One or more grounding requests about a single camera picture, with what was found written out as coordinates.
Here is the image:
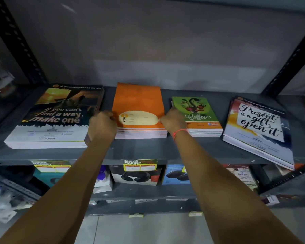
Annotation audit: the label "stack of dark sunset notebooks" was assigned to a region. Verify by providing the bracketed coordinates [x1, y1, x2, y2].
[4, 84, 105, 150]

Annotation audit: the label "person's right forearm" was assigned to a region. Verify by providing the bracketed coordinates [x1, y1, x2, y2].
[173, 130, 304, 244]

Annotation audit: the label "blue product box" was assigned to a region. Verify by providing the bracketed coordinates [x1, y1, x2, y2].
[162, 164, 191, 185]

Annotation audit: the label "white and purple product box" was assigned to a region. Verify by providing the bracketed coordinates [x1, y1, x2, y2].
[93, 165, 113, 194]

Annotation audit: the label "black and white product box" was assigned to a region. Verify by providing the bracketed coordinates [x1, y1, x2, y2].
[110, 165, 162, 186]

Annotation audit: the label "red thread bracelet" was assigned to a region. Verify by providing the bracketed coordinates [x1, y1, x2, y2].
[172, 128, 189, 140]

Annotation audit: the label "teal product box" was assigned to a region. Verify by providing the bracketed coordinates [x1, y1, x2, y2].
[32, 167, 66, 188]

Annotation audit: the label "clear plastic bags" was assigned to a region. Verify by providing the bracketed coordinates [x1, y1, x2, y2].
[0, 184, 40, 224]

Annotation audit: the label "person's left forearm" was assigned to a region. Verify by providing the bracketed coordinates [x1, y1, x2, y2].
[0, 138, 116, 244]

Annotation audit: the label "stack of white lettered notebooks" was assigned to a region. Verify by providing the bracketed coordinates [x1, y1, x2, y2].
[222, 96, 295, 170]

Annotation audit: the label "person's left hand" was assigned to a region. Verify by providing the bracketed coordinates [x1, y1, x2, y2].
[88, 111, 117, 145]

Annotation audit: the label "stack of green notebooks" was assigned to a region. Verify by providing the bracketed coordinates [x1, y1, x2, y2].
[171, 96, 223, 137]

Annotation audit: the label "printed paper packet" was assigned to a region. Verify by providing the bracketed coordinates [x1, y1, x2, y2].
[223, 164, 259, 191]

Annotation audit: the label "person's right hand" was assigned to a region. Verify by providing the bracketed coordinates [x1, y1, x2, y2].
[159, 108, 189, 136]

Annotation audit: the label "stack of orange notebooks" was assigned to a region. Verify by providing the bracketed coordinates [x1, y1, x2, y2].
[111, 82, 168, 139]

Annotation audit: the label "clear wrapped goods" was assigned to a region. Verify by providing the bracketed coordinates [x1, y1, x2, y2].
[0, 52, 16, 99]

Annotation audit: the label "grey metal shelving unit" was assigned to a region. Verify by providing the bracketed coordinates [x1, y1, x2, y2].
[0, 0, 305, 216]

